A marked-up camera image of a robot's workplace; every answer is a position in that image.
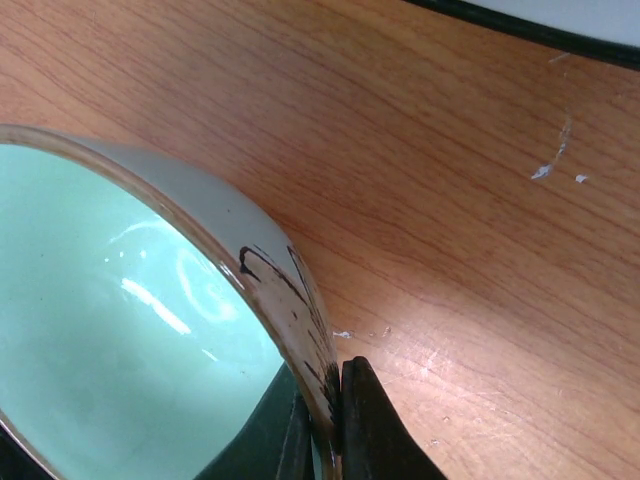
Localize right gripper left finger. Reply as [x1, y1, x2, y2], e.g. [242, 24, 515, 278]
[197, 365, 313, 480]

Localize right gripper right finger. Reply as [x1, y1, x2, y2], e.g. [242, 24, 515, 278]
[341, 356, 445, 480]

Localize mint green bowl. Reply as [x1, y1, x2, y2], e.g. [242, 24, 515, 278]
[1, 124, 342, 479]

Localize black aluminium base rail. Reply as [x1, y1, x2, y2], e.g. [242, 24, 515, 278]
[414, 1, 639, 71]

